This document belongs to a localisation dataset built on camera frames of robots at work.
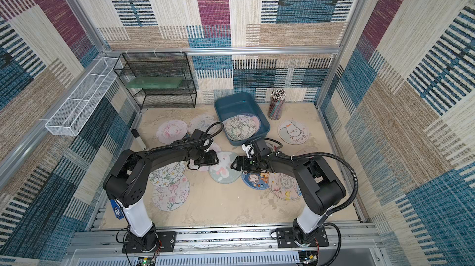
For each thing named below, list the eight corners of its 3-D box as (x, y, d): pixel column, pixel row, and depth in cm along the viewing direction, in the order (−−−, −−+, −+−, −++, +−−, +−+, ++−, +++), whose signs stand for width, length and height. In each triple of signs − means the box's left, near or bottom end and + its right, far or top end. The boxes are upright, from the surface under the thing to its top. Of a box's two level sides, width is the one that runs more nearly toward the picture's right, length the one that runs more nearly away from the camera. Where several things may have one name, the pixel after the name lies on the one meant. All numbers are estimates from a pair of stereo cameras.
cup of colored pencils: (268, 120, 115) (272, 97, 101) (267, 111, 120) (271, 88, 105) (281, 120, 115) (287, 97, 101) (279, 111, 120) (285, 88, 105)
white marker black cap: (143, 152, 102) (138, 146, 98) (135, 136, 109) (130, 130, 104) (148, 150, 103) (143, 143, 99) (139, 134, 110) (135, 128, 105)
